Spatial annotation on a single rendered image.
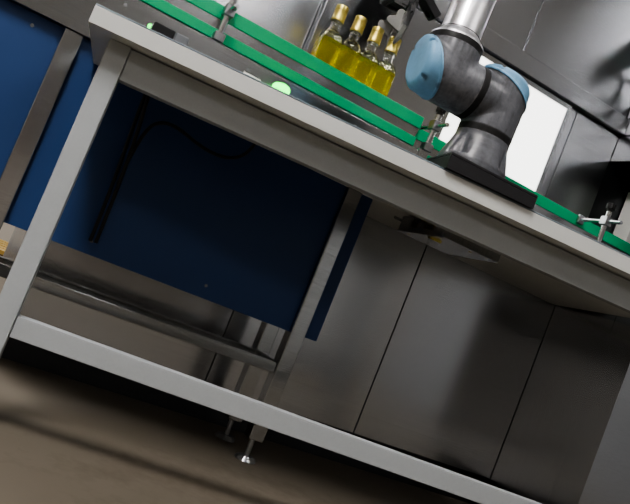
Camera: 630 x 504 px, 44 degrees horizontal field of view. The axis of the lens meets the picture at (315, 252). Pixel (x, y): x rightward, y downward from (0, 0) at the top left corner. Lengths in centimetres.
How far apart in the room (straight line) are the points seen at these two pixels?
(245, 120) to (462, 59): 46
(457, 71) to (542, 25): 109
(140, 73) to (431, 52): 56
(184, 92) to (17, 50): 44
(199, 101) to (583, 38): 161
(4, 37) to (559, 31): 171
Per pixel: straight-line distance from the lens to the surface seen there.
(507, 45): 254
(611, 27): 285
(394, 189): 153
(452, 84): 160
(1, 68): 175
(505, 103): 165
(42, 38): 177
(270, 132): 147
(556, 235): 164
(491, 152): 161
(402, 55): 232
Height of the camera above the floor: 40
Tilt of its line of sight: 4 degrees up
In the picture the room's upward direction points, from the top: 22 degrees clockwise
